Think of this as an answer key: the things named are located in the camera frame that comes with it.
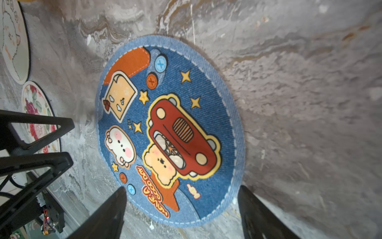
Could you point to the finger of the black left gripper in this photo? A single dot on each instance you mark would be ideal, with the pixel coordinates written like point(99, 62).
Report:
point(41, 170)
point(44, 131)

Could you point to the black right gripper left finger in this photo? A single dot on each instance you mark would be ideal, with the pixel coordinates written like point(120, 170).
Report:
point(107, 221)

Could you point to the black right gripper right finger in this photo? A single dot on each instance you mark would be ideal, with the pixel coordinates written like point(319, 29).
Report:
point(258, 221)

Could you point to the blue bear car coaster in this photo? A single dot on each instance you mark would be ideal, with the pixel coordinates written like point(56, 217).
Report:
point(168, 128)

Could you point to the white bear green coaster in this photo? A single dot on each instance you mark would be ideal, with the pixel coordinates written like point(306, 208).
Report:
point(14, 41)

